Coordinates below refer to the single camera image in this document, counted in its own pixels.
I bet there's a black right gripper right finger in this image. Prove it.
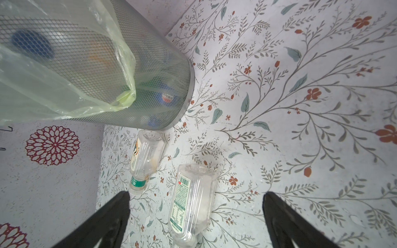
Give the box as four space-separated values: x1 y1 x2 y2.
262 192 337 248

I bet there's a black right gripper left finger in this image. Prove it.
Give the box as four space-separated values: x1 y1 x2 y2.
54 191 130 248

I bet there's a small bottle green cap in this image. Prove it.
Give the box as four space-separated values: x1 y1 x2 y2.
129 130 165 195

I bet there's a clear bottle green label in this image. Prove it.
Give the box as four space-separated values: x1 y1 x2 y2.
169 164 217 248

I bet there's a crushed clear bottle blue cap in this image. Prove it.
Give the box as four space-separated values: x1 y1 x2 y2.
11 30 54 59

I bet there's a grey mesh waste bin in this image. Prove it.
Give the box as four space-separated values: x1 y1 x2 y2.
0 0 195 131

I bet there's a green plastic bin liner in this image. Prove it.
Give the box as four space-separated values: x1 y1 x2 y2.
1 1 136 126

